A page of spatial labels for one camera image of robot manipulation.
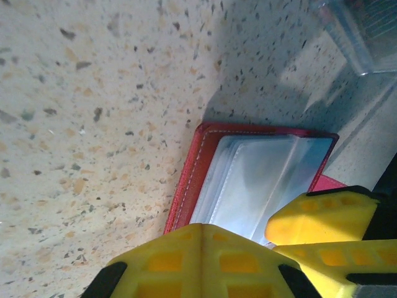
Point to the clear acrylic card stand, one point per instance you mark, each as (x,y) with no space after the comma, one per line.
(344,37)

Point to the red leather card holder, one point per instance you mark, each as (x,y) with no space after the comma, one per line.
(248,174)

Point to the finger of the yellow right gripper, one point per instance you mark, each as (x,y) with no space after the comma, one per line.
(335,260)
(319,220)

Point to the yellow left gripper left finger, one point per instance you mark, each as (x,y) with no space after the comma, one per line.
(161,267)

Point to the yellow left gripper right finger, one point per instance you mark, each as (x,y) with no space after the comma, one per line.
(242,270)

